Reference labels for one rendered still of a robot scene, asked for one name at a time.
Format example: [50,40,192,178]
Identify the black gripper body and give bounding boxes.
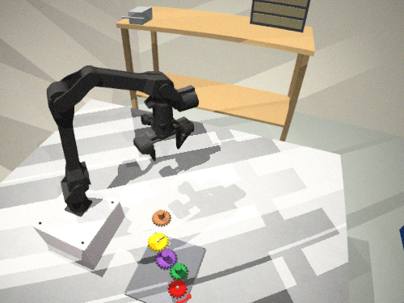
[133,116,194,155]

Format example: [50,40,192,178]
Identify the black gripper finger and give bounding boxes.
[175,131,191,149]
[147,149,155,161]

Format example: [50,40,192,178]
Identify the yellow gear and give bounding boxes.
[148,232,169,252]

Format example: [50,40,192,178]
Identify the orange gear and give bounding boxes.
[152,209,171,227]

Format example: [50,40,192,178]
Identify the purple gear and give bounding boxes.
[155,248,177,270]

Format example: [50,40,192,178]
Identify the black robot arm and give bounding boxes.
[47,65,199,217]

